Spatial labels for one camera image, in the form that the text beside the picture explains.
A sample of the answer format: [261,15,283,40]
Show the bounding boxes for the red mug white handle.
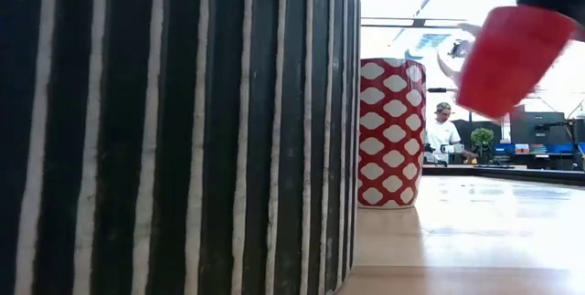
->
[436,5,580,121]

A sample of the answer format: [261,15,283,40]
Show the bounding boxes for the red white patterned mug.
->
[357,57,427,209]

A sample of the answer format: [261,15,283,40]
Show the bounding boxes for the background black monitor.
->
[509,111,568,145]

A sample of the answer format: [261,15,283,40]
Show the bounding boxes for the blue storage bins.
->
[493,142,585,155]

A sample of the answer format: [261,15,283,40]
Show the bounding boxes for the background potted plant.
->
[470,127,495,164]

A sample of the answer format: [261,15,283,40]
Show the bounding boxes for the person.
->
[423,101,479,164]

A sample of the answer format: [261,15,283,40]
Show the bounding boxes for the black white striped mug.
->
[0,0,362,295]

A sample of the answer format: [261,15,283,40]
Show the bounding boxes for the black hanging camera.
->
[447,38,474,58]

